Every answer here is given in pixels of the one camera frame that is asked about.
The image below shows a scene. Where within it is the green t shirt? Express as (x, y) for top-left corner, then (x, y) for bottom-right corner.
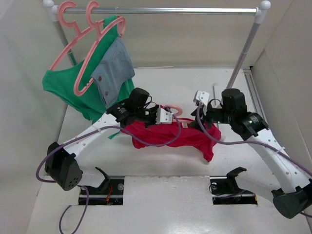
(42, 15), (137, 140)

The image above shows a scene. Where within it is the blue denim garment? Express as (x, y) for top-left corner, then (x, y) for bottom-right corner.
(91, 37), (135, 108)

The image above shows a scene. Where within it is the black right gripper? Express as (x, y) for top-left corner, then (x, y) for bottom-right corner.
(187, 101), (234, 133)

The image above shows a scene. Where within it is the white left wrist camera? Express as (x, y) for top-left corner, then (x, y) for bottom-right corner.
(156, 106), (173, 125)

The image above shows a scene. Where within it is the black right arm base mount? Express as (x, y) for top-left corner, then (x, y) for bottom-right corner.
(208, 167), (258, 205)

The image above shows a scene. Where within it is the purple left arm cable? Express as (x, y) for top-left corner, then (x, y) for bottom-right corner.
(36, 109), (182, 233)

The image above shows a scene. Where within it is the pink hanger with denim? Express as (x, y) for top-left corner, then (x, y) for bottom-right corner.
(73, 0), (127, 96)

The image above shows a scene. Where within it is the metal clothes rack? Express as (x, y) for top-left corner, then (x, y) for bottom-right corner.
(42, 0), (271, 96)

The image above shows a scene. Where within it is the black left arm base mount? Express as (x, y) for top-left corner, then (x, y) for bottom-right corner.
(78, 167), (125, 206)

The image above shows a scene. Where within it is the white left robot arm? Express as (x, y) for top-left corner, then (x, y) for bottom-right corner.
(44, 88), (163, 194)

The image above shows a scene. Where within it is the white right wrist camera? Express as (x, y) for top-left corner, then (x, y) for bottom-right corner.
(193, 90), (210, 106)

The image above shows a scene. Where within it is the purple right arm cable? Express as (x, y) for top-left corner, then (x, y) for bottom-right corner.
(196, 101), (312, 217)

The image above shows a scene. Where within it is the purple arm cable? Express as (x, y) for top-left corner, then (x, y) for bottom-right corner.
(36, 109), (182, 233)
(196, 101), (312, 217)

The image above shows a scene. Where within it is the red t shirt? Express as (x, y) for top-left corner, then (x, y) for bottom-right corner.
(122, 121), (216, 162)

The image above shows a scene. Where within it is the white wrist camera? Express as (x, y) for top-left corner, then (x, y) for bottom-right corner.
(156, 106), (173, 125)
(193, 90), (210, 106)

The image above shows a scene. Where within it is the aluminium rail right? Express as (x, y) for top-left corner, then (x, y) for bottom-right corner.
(241, 68), (268, 122)

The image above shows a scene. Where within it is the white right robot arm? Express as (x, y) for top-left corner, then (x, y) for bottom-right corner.
(192, 88), (312, 219)

